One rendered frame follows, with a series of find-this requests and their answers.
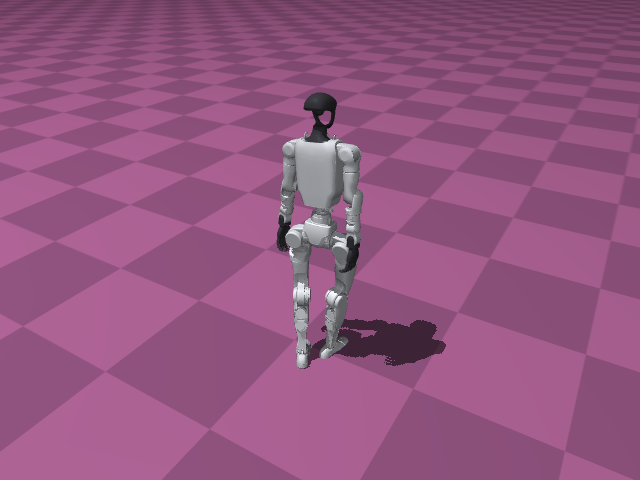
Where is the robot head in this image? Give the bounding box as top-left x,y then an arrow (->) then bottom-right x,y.
304,92 -> 337,143

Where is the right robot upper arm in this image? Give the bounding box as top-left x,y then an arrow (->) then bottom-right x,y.
336,143 -> 362,205

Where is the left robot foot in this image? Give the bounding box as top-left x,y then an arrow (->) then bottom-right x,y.
296,339 -> 311,368

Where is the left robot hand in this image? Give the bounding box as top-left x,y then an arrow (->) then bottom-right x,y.
277,215 -> 291,252

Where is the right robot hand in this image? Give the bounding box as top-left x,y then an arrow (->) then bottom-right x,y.
339,236 -> 360,273

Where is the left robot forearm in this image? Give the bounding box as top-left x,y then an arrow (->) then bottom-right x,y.
278,181 -> 295,223

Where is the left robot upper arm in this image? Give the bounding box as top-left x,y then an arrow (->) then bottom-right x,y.
282,139 -> 298,192

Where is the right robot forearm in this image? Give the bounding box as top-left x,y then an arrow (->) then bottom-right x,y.
345,191 -> 363,245

